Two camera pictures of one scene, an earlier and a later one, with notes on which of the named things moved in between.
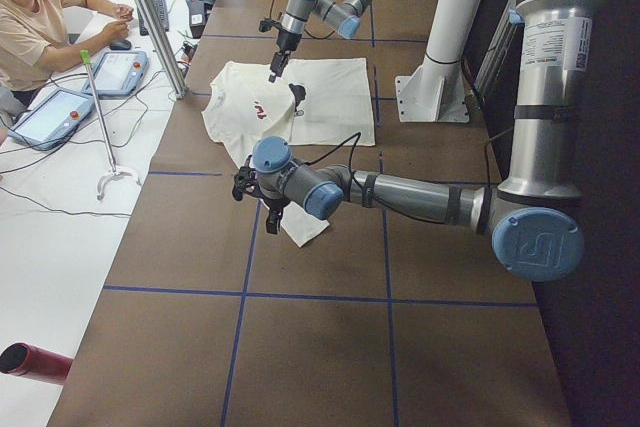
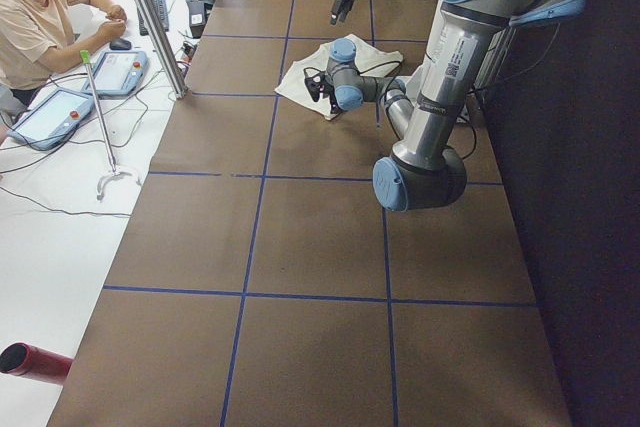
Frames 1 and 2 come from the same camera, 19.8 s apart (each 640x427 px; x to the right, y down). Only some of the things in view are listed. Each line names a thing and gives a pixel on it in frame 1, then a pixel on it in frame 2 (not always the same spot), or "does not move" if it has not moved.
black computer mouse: (120, 44) does not move
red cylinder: (24, 358) does not move
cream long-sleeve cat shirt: (323, 102) → (368, 58)
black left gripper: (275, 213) → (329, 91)
